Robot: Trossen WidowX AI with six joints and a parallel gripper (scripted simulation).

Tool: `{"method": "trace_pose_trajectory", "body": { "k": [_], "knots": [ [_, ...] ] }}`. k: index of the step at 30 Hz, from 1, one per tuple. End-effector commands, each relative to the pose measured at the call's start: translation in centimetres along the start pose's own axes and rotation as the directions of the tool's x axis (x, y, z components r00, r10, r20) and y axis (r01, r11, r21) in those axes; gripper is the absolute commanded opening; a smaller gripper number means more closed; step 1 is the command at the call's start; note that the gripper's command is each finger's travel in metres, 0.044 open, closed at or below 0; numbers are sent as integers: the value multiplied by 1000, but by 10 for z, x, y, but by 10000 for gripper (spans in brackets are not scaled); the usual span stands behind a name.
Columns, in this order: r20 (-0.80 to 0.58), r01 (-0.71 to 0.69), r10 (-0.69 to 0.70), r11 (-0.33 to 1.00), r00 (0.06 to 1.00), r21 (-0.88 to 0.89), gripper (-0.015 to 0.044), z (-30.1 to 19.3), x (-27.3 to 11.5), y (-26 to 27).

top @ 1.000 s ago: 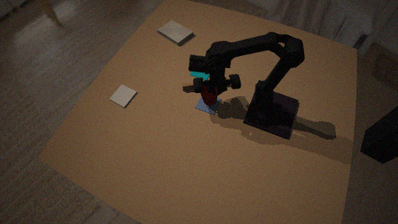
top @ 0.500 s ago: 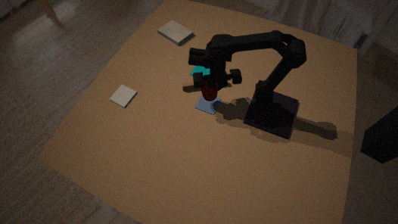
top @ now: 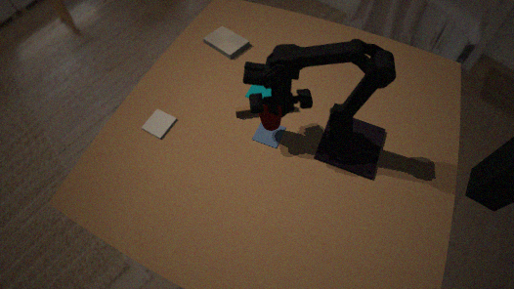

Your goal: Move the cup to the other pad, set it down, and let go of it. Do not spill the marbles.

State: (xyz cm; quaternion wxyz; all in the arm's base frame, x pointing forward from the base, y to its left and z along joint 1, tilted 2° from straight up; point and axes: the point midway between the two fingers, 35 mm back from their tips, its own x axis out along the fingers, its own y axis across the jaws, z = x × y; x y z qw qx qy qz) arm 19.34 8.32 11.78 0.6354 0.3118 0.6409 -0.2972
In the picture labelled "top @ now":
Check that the red cup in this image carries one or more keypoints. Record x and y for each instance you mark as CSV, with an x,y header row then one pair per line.
x,y
269,121

